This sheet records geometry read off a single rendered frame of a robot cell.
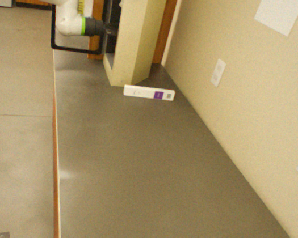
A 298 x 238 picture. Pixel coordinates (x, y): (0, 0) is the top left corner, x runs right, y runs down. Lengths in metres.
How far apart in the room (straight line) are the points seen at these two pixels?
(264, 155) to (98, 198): 0.62
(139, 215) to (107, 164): 0.25
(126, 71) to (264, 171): 0.83
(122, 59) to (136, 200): 0.85
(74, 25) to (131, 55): 0.32
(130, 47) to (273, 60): 0.68
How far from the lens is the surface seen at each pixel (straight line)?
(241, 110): 1.41
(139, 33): 1.65
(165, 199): 1.09
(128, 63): 1.69
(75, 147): 1.23
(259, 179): 1.32
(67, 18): 1.68
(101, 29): 1.72
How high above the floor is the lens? 1.68
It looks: 34 degrees down
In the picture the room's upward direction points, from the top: 9 degrees clockwise
